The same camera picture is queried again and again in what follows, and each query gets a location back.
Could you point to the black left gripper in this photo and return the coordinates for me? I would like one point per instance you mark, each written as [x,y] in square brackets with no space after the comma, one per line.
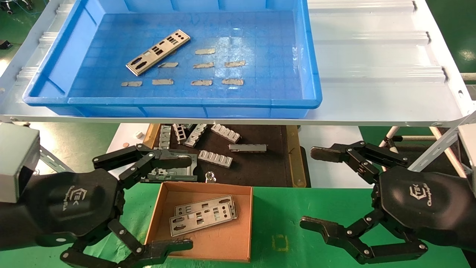
[70,204]

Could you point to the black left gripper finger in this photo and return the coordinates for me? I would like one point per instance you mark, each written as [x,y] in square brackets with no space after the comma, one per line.
[171,160]

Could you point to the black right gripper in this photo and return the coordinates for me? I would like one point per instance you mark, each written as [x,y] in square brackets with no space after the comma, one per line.
[427,204]

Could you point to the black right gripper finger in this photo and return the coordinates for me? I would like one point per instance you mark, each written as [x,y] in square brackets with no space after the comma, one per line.
[331,153]
[319,226]

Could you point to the silver perforated IO shield plate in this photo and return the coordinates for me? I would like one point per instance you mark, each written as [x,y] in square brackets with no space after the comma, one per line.
[234,214]
[219,203]
[160,48]
[200,221]

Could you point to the shallow brown cardboard box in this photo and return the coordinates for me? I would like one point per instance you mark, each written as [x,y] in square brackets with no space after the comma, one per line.
[208,245]

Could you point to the dark wood-framed tray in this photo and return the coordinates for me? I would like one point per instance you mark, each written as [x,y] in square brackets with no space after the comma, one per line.
[256,167]

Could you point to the blue plastic tray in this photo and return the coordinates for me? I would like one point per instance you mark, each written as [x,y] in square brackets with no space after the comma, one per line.
[260,44]

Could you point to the large gray metal plate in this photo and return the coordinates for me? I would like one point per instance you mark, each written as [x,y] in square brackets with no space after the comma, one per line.
[186,173]

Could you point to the green cloth mat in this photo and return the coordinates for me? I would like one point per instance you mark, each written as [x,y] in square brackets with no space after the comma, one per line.
[282,216]

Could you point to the perforated metal angle strut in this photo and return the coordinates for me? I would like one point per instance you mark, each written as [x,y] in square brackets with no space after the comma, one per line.
[52,158]
[442,143]

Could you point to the long gray metal bar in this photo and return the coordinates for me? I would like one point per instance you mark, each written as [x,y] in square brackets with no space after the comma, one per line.
[247,147]

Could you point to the black caster chair base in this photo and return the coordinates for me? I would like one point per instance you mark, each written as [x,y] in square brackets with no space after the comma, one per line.
[8,11]

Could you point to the slotted metal bracket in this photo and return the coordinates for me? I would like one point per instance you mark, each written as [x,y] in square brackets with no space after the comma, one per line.
[180,134]
[165,137]
[215,158]
[196,136]
[226,133]

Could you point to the pipe frame rack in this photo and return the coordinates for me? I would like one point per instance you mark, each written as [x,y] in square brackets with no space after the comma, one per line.
[388,139]

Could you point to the gray right wrist camera box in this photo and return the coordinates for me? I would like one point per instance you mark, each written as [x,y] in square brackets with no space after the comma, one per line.
[469,149]

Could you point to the gray wrist camera box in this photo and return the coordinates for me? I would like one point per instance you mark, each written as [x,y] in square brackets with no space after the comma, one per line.
[469,149]
[15,160]

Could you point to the gray left wrist camera box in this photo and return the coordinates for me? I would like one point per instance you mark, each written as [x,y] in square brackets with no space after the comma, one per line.
[15,160]

